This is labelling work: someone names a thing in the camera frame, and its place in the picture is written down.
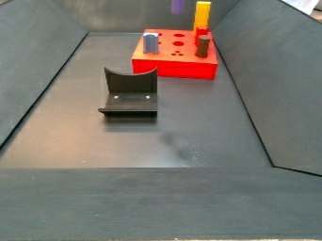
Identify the purple cylinder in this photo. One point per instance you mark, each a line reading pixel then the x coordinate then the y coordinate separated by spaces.
pixel 177 6

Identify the red peg board block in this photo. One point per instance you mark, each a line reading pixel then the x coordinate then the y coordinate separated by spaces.
pixel 175 61

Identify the black cradle stand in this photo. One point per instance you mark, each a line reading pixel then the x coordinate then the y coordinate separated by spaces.
pixel 132 93

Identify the brown hexagonal peg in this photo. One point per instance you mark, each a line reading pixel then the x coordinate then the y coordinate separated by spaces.
pixel 201 46

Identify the blue-grey notched peg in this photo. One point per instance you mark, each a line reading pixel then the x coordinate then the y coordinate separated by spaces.
pixel 151 43

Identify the red star peg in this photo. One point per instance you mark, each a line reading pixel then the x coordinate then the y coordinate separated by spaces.
pixel 200 34

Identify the tall yellow peg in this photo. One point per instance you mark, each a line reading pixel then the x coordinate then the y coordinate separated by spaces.
pixel 201 13

